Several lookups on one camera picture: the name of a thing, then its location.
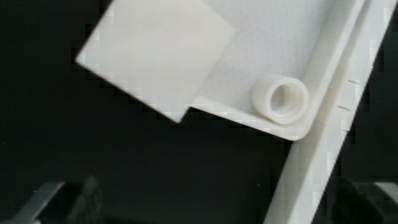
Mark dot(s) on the white L-shaped fence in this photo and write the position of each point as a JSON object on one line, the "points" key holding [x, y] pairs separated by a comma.
{"points": [[315, 151]]}

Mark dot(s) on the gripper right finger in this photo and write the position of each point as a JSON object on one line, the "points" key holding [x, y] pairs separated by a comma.
{"points": [[367, 202]]}

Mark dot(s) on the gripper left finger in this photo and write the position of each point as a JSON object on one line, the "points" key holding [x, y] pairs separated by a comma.
{"points": [[63, 204]]}

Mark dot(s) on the white desk tabletop tray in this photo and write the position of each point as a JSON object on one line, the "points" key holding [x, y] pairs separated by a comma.
{"points": [[289, 44]]}

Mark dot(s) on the white leg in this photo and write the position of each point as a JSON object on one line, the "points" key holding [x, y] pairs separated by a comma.
{"points": [[154, 49]]}

